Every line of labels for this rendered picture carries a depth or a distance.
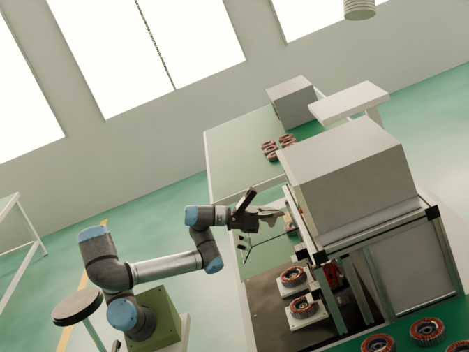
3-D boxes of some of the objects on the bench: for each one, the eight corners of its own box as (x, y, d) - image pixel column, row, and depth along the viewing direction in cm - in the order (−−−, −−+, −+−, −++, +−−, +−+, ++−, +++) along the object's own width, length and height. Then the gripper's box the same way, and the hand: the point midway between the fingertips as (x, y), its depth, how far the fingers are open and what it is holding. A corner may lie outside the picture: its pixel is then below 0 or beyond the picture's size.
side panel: (390, 324, 210) (361, 247, 200) (387, 320, 213) (359, 244, 203) (465, 295, 209) (441, 216, 198) (462, 290, 211) (437, 212, 201)
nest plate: (292, 331, 225) (290, 329, 224) (285, 310, 239) (284, 307, 239) (329, 316, 224) (328, 313, 224) (320, 296, 238) (319, 293, 238)
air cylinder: (338, 306, 227) (333, 295, 226) (333, 297, 234) (329, 286, 233) (350, 302, 227) (345, 290, 225) (345, 292, 234) (340, 281, 232)
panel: (384, 319, 210) (357, 248, 201) (339, 240, 273) (317, 182, 263) (386, 318, 210) (360, 246, 201) (341, 239, 273) (319, 181, 263)
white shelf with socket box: (350, 200, 310) (321, 120, 295) (334, 177, 345) (307, 105, 330) (414, 174, 308) (389, 93, 293) (391, 154, 343) (367, 79, 328)
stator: (359, 349, 204) (355, 341, 203) (389, 336, 205) (385, 327, 203) (370, 369, 194) (366, 360, 193) (402, 355, 194) (398, 346, 193)
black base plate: (262, 371, 215) (259, 366, 214) (245, 283, 275) (243, 279, 274) (385, 323, 212) (383, 317, 211) (341, 245, 273) (340, 241, 272)
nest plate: (282, 298, 248) (280, 296, 247) (276, 281, 262) (276, 278, 262) (315, 285, 247) (315, 282, 247) (308, 267, 261) (308, 265, 261)
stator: (420, 353, 192) (417, 343, 190) (406, 333, 202) (403, 325, 201) (453, 339, 192) (449, 330, 190) (437, 320, 202) (434, 311, 201)
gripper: (225, 223, 226) (281, 225, 228) (227, 234, 217) (285, 235, 219) (226, 202, 223) (283, 203, 225) (227, 211, 215) (287, 212, 216)
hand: (281, 211), depth 221 cm, fingers closed
